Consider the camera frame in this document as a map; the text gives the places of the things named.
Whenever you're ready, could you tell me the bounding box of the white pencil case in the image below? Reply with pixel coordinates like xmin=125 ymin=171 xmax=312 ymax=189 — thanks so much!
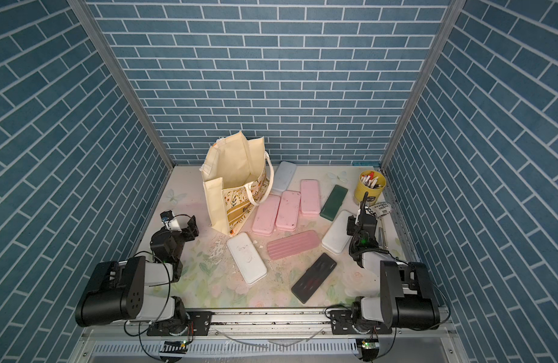
xmin=321 ymin=210 xmax=355 ymax=254
xmin=227 ymin=232 xmax=268 ymax=285

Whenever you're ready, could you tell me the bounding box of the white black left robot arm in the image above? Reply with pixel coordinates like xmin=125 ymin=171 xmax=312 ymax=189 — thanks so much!
xmin=74 ymin=210 xmax=199 ymax=336

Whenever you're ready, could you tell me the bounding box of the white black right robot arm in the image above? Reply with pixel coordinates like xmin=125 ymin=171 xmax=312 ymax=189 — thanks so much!
xmin=346 ymin=216 xmax=442 ymax=331

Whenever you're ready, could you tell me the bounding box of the pink pencil case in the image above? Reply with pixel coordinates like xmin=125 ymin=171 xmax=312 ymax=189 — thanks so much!
xmin=275 ymin=191 xmax=301 ymax=231
xmin=252 ymin=195 xmax=281 ymax=236
xmin=300 ymin=179 xmax=321 ymax=217

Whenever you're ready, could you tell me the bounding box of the black pencil case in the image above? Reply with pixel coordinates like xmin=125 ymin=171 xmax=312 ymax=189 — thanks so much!
xmin=291 ymin=253 xmax=337 ymax=304

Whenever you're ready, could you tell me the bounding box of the floral cream canvas bag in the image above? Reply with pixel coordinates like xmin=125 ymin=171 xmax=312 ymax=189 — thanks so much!
xmin=200 ymin=132 xmax=274 ymax=237

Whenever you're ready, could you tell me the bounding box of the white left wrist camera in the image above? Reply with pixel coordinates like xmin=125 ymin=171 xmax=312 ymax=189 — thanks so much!
xmin=161 ymin=210 xmax=182 ymax=231

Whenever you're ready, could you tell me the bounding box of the rounded pink pouch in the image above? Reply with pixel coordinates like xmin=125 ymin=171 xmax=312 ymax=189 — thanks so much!
xmin=267 ymin=230 xmax=321 ymax=260

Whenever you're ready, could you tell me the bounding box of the dark green case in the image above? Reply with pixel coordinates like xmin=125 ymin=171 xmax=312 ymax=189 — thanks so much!
xmin=320 ymin=185 xmax=348 ymax=221

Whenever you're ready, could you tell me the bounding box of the silver pen on table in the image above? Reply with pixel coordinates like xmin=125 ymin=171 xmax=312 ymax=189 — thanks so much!
xmin=377 ymin=226 xmax=388 ymax=250

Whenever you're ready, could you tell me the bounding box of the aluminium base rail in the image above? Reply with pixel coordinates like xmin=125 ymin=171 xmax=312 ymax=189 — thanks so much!
xmin=69 ymin=308 xmax=468 ymax=362

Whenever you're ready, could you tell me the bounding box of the yellow pen cup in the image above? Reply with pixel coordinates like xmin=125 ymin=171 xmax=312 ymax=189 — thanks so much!
xmin=354 ymin=170 xmax=386 ymax=206

